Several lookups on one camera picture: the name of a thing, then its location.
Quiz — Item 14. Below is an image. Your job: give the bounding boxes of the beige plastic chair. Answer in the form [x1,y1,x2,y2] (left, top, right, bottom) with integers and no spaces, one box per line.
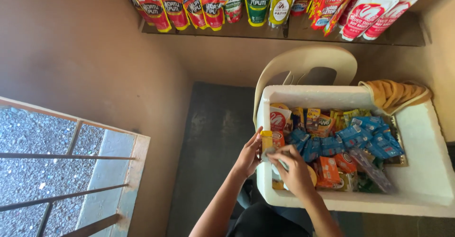
[253,45,358,127]

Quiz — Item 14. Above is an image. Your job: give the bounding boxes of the heap of blue sachets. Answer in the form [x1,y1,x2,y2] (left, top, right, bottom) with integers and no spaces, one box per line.
[287,116,405,163]

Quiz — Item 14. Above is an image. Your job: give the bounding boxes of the small silver sachet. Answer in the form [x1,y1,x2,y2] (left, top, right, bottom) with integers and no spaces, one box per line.
[261,146,281,161]

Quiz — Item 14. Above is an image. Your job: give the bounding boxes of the white styrofoam box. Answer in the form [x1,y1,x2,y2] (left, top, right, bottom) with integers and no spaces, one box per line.
[255,85,455,218]

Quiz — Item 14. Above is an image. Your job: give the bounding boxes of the orange juice powder sachet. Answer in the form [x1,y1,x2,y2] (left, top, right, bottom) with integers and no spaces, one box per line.
[313,114,335,138]

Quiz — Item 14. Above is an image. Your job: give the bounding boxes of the yellow sachet packet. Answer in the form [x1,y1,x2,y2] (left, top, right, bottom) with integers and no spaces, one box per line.
[260,130,273,152]

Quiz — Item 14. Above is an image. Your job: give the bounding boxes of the metal window grill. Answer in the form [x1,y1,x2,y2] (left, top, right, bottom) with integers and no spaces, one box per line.
[0,96,150,237]

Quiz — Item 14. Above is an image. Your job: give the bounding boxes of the person's right hand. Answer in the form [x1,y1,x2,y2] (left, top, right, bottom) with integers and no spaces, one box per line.
[267,145,318,199]

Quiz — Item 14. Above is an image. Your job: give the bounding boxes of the mustard yellow towel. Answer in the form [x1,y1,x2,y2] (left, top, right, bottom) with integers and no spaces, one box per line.
[358,79,433,116]

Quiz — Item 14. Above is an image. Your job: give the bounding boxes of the clear plastic sachet strip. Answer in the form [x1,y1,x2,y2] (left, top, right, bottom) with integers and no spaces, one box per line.
[349,148,395,194]

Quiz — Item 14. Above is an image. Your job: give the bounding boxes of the red and white packet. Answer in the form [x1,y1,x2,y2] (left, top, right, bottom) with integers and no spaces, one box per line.
[269,106,292,133]

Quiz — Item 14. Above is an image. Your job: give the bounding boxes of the bunch of yellow sachets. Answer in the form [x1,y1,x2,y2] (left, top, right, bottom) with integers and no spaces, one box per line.
[331,108,372,131]

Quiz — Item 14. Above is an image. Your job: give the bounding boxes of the dark floor mat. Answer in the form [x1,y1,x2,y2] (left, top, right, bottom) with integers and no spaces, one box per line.
[165,82,260,237]

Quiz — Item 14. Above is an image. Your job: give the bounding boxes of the person's left hand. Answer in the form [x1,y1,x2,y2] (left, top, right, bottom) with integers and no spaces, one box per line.
[233,126,264,179]

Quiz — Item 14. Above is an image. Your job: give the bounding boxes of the orange carton packet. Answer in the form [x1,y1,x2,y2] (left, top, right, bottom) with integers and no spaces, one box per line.
[316,156,341,186]

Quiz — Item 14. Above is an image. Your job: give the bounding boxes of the shelf with sauce pouches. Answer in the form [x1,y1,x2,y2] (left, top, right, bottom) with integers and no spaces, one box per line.
[117,0,427,47]

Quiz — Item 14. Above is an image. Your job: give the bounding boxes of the small orange sachet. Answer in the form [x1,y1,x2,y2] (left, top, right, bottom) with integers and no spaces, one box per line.
[272,130,286,149]

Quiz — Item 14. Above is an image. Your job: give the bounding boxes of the person's dark clothing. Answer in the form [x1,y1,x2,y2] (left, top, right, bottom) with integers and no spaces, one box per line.
[227,179,314,237]

